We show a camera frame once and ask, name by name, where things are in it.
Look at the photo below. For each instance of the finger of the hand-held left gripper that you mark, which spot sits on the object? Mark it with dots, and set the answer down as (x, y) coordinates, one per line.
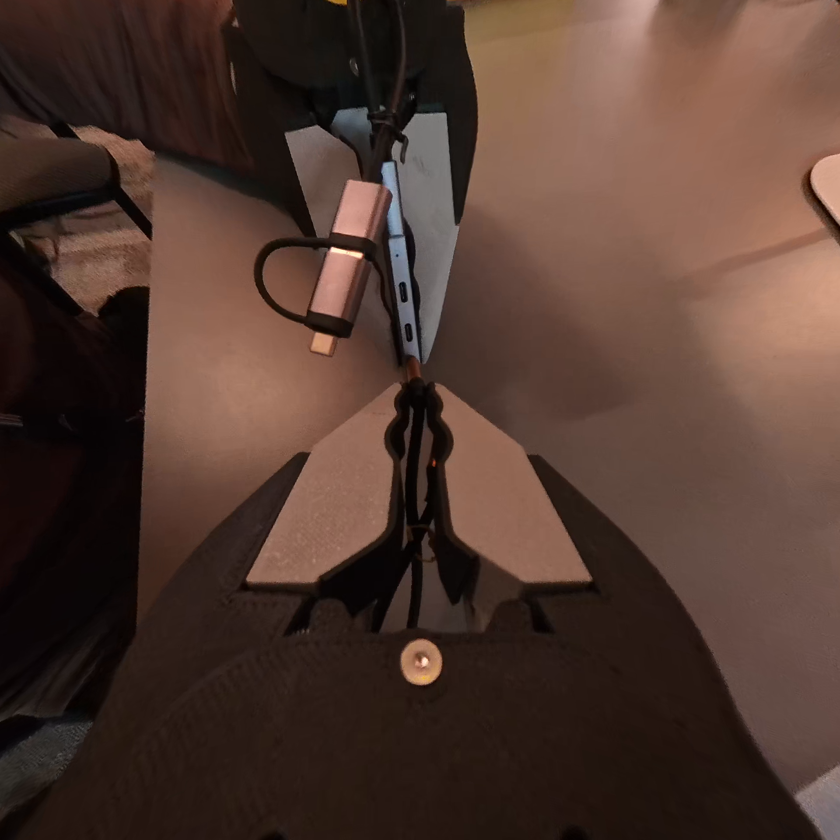
(315, 151)
(430, 197)

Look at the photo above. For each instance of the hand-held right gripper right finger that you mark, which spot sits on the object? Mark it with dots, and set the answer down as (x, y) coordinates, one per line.
(512, 518)

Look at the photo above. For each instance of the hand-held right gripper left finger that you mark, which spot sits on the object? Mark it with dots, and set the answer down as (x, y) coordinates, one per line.
(328, 512)

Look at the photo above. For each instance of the grey usb hub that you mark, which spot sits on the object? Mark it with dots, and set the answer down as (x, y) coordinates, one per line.
(400, 262)

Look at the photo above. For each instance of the grey metal hub plug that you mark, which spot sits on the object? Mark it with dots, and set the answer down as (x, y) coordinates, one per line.
(348, 243)

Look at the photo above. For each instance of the black seat chair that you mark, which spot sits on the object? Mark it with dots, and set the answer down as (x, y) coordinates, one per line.
(59, 170)

